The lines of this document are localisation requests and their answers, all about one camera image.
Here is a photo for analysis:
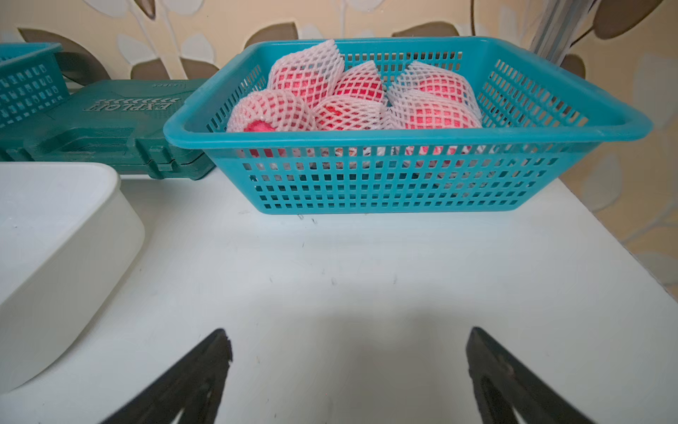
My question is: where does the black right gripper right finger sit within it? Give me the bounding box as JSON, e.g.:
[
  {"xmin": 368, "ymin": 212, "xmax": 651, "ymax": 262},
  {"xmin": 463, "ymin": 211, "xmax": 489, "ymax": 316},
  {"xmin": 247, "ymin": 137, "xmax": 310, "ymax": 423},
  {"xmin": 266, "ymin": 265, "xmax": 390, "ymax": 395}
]
[{"xmin": 466, "ymin": 327, "xmax": 593, "ymax": 424}]

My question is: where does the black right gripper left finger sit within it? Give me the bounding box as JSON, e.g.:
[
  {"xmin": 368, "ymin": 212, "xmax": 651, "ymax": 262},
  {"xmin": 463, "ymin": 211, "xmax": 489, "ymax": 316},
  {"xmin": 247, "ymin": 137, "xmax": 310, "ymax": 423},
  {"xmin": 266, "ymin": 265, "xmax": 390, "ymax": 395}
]
[{"xmin": 104, "ymin": 329, "xmax": 233, "ymax": 423}]

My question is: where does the red apple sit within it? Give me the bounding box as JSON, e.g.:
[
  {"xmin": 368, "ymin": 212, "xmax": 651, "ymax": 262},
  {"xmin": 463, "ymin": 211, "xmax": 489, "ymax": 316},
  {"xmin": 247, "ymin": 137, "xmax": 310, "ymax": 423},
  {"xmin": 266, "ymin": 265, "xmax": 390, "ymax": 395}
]
[
  {"xmin": 225, "ymin": 89, "xmax": 319, "ymax": 133},
  {"xmin": 384, "ymin": 90, "xmax": 482, "ymax": 130}
]

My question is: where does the white plastic tray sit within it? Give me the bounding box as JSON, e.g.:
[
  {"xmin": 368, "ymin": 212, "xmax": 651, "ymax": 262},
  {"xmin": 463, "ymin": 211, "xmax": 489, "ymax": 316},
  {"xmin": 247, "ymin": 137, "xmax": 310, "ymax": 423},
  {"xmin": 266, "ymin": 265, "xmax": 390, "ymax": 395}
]
[{"xmin": 1, "ymin": 163, "xmax": 146, "ymax": 393}]

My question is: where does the teal right plastic basket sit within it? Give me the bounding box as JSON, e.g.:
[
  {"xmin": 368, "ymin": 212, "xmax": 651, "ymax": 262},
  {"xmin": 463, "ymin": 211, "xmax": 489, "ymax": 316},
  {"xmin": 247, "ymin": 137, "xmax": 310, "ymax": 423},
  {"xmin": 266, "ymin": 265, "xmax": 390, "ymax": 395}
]
[{"xmin": 163, "ymin": 37, "xmax": 653, "ymax": 215}]

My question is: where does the teal plastic basket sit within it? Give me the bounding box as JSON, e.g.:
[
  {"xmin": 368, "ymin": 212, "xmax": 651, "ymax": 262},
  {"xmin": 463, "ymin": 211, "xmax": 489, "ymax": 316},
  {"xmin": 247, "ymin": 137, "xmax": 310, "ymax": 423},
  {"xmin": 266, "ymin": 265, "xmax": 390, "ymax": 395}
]
[
  {"xmin": 0, "ymin": 42, "xmax": 69, "ymax": 128},
  {"xmin": 163, "ymin": 37, "xmax": 653, "ymax": 215}
]

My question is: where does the green plastic tool case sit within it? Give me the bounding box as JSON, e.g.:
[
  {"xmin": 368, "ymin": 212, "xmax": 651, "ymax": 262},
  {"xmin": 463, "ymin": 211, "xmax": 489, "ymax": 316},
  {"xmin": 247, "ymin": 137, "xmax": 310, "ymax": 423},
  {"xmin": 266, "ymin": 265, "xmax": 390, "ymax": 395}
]
[{"xmin": 1, "ymin": 79, "xmax": 215, "ymax": 180}]

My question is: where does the netted apple front middle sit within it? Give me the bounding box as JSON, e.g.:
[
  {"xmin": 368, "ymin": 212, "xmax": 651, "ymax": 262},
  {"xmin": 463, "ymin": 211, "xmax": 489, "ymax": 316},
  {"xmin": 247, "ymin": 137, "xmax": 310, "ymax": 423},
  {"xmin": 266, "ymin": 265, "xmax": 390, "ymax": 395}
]
[{"xmin": 313, "ymin": 95, "xmax": 387, "ymax": 131}]

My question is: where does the netted apple back middle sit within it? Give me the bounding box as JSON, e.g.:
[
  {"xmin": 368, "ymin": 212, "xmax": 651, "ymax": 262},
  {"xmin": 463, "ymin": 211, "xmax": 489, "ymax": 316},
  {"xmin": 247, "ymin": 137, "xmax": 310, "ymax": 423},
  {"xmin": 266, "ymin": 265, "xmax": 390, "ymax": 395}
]
[{"xmin": 333, "ymin": 61, "xmax": 388, "ymax": 105}]

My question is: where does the teal left plastic basket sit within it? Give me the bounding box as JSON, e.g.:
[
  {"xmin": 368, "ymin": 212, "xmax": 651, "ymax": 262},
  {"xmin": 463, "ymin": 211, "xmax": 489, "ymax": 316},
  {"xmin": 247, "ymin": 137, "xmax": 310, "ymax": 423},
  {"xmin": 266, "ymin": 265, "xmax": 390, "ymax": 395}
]
[{"xmin": 0, "ymin": 42, "xmax": 69, "ymax": 128}]

